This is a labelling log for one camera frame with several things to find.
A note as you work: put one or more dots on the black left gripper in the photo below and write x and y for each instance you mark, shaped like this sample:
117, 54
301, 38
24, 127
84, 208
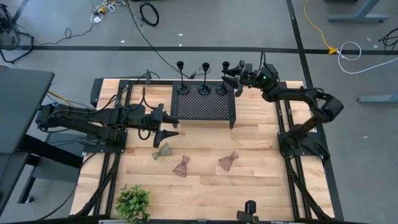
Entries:
154, 118

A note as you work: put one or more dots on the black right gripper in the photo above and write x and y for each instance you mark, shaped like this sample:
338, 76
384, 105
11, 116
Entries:
252, 79

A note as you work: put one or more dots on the black metal candlestick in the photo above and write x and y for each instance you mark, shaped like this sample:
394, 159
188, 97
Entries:
204, 90
222, 91
183, 90

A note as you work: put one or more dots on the green ribbed glass candle holder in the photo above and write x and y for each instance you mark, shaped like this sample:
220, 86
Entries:
164, 151

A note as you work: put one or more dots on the pink ribbed glass candle holder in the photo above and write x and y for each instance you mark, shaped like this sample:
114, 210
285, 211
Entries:
181, 169
226, 162

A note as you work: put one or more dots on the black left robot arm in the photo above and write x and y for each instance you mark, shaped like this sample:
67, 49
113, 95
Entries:
93, 118

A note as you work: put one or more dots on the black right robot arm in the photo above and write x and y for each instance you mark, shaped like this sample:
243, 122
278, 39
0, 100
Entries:
298, 93

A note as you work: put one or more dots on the black perforated metal shelf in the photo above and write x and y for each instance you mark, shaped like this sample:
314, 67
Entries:
202, 107

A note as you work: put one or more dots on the green artificial plant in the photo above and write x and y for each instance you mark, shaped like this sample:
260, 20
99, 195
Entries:
133, 202

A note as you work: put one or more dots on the grey desk foot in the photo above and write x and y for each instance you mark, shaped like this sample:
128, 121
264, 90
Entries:
357, 17
379, 99

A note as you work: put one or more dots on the black desk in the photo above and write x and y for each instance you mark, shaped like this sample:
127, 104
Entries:
21, 102

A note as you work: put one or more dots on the black floor fan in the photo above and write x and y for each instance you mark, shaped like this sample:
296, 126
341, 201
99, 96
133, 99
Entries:
9, 37

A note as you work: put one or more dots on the black aluminium table frame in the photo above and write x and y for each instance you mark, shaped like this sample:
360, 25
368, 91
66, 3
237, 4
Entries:
124, 83

